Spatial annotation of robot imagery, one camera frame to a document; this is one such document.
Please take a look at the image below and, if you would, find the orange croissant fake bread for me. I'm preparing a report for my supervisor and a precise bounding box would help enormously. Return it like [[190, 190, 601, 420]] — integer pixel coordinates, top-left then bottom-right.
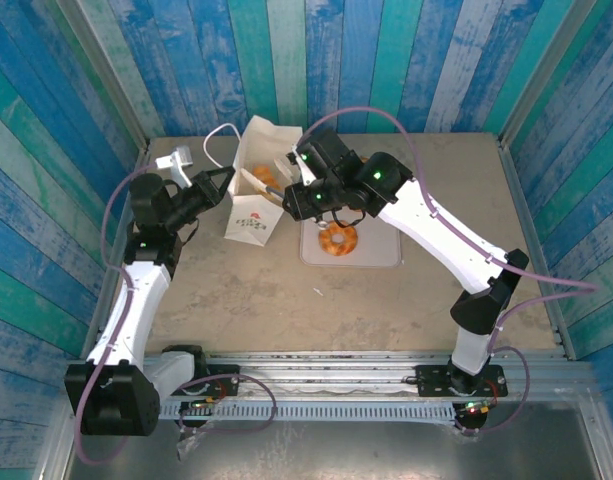
[[252, 164, 283, 190]]

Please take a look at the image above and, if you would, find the white paper bag with handles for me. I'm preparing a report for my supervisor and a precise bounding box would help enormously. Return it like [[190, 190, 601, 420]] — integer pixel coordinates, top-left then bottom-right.
[[203, 114, 305, 249]]

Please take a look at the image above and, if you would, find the ring-shaped fake bread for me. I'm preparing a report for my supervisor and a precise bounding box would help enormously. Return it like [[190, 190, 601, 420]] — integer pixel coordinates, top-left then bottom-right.
[[318, 223, 360, 257]]

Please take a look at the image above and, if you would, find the white rectangular tray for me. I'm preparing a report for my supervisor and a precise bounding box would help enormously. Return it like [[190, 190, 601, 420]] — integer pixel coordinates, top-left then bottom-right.
[[299, 215, 403, 269]]

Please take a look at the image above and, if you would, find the small circuit board with LEDs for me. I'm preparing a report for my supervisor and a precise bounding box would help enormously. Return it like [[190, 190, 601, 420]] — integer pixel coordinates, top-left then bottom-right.
[[455, 399, 497, 416], [179, 397, 222, 416]]

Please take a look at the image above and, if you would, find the grey metal sheet panel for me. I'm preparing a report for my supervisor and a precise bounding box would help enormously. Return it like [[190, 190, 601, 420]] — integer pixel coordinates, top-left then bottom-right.
[[35, 399, 613, 480]]

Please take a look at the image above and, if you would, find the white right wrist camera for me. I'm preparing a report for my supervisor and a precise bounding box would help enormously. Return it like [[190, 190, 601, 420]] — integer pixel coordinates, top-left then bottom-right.
[[286, 144, 318, 187]]

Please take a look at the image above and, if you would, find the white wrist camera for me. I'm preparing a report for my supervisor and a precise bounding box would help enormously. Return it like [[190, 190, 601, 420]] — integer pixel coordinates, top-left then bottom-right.
[[154, 144, 195, 189], [286, 144, 318, 187]]

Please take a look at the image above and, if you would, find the thin black cable loop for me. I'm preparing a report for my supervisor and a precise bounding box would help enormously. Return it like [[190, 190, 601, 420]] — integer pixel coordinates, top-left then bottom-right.
[[178, 217, 201, 247], [329, 208, 368, 230]]

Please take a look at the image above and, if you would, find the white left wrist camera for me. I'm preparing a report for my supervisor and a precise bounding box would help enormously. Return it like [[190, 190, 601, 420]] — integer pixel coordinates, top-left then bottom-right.
[[154, 144, 195, 189]]

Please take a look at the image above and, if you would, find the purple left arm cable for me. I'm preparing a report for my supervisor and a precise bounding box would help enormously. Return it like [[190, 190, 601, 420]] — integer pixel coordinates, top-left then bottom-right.
[[74, 162, 160, 466]]

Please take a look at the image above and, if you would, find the grey metal frame post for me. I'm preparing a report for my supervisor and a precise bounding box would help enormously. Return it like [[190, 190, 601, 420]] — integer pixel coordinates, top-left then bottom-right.
[[55, 0, 152, 151], [496, 0, 600, 149]]

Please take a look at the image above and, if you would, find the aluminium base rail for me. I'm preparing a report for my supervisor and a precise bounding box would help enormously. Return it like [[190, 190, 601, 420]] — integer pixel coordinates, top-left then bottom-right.
[[80, 349, 595, 401]]

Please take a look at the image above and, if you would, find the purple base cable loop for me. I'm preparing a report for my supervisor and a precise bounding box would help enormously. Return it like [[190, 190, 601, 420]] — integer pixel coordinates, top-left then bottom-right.
[[177, 372, 280, 435]]

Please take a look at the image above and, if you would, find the white slotted cable duct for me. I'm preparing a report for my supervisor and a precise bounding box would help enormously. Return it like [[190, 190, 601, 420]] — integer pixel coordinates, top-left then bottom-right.
[[158, 399, 460, 425]]

